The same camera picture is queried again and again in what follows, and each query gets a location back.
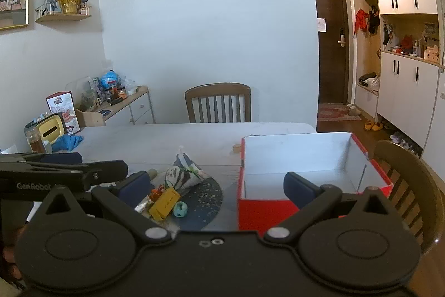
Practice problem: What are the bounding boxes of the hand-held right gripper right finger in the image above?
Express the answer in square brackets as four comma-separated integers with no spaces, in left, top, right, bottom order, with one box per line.
[262,172,406,244]

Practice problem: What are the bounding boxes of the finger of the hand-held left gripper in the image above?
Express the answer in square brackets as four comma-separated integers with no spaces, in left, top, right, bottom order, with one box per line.
[0,153,83,164]
[0,160,128,184]

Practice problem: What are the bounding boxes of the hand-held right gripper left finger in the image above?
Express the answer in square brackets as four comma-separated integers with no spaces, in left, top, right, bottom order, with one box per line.
[33,171,172,244]

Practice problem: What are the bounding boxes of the silver foil packet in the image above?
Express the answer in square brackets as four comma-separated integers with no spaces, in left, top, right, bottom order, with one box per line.
[134,198,154,214]

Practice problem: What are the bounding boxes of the yellow packet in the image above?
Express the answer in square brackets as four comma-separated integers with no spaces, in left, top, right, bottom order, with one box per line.
[149,187,181,221]

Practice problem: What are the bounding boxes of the white cardboard box red edges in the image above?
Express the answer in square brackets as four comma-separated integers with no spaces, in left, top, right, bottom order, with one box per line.
[237,132,394,238]

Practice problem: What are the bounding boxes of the white printed snack bag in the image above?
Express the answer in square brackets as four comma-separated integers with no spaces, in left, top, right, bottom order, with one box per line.
[163,146,206,192]

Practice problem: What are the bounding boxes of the blue cloth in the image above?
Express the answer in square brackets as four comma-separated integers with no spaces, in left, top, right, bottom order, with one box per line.
[52,134,85,152]

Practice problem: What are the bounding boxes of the yellow tissue box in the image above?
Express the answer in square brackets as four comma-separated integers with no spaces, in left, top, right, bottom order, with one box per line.
[35,113,66,144]

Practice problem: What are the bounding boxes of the brown glass jar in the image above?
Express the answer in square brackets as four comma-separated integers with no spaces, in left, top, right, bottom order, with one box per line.
[24,126,46,154]

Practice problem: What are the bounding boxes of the red snack box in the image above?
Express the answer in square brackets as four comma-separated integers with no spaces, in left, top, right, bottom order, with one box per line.
[46,91,80,134]

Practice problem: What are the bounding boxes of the clear plastic container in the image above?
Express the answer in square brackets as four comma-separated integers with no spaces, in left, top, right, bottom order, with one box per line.
[65,76,101,111]

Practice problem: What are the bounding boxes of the white wooden sideboard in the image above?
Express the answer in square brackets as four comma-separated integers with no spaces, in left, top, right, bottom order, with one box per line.
[75,85,156,127]

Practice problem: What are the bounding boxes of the printed table mat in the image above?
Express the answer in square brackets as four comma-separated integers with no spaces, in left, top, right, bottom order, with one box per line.
[21,163,244,235]

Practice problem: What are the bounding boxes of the patterned red doormat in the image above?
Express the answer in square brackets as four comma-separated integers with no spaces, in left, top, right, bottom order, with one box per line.
[317,103,362,122]

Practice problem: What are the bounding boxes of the blue plush toy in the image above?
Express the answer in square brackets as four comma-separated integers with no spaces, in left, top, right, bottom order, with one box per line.
[99,70,120,90]

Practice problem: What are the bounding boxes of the row of sneakers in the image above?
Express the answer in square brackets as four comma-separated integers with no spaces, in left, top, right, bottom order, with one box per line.
[389,132,418,148]

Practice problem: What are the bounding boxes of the wooden curved-back dining chair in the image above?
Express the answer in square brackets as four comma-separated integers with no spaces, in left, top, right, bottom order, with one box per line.
[374,140,445,256]

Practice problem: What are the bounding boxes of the dark brown entrance door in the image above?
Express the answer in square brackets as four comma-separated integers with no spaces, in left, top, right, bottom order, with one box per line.
[311,0,348,105]

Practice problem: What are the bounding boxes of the wooden slatted dining chair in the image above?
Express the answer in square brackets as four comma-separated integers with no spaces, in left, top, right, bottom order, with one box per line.
[184,83,251,124]

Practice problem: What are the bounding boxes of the pile of bags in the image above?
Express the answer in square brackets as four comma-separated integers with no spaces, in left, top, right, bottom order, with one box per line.
[358,72,379,92]

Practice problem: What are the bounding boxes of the red hanging garment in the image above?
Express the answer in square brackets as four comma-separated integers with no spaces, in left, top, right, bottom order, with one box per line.
[354,8,370,35]

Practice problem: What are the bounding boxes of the dark hanging bag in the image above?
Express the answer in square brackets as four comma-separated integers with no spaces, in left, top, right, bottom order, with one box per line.
[368,6,380,35]

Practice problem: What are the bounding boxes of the wooden wall shelf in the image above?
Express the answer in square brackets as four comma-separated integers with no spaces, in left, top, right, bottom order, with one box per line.
[35,3,93,23]

